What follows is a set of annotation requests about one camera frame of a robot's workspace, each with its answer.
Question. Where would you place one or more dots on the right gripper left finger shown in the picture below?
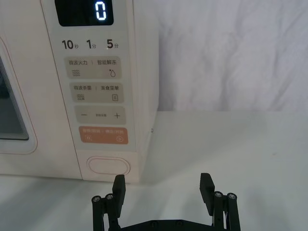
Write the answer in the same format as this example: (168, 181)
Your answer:
(113, 207)

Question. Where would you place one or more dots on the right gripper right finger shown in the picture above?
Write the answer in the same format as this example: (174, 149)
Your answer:
(221, 209)

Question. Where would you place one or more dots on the white table cloth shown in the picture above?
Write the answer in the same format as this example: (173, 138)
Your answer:
(240, 149)

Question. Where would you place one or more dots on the oven control panel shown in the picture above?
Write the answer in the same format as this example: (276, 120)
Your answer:
(96, 101)

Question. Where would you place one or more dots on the cream microwave oven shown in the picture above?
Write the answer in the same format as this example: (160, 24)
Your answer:
(36, 72)

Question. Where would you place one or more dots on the white curtain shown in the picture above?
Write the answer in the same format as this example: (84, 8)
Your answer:
(228, 53)

